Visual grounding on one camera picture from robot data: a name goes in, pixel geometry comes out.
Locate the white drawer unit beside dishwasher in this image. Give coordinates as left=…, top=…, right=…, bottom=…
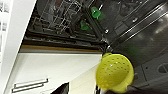
left=0, top=0, right=103, bottom=94

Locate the dishwasher wire rack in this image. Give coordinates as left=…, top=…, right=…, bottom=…
left=32, top=0, right=105, bottom=45

